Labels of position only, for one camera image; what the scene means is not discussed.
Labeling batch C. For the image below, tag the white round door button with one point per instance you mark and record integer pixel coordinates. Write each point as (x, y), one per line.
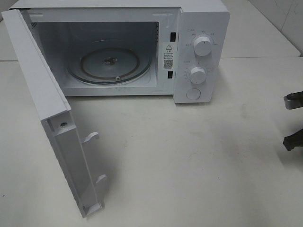
(193, 94)

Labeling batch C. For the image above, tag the glass microwave turntable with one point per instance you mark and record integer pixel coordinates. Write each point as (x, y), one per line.
(109, 62)

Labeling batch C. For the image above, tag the white warning label sticker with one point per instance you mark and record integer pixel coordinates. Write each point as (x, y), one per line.
(168, 55)

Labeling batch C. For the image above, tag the white round knob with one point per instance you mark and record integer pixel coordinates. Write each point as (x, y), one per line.
(202, 45)
(197, 75)

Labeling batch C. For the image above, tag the lower white round knob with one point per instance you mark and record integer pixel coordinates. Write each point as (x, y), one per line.
(197, 75)

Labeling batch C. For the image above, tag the upper white round knob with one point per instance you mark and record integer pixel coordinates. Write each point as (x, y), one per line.
(202, 45)

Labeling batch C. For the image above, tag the white microwave door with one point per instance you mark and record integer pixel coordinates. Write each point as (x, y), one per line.
(54, 111)

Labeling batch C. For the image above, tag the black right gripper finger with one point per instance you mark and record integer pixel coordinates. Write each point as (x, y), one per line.
(294, 140)
(294, 100)

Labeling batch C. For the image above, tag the white microwave oven body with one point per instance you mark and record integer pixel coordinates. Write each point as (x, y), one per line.
(64, 24)

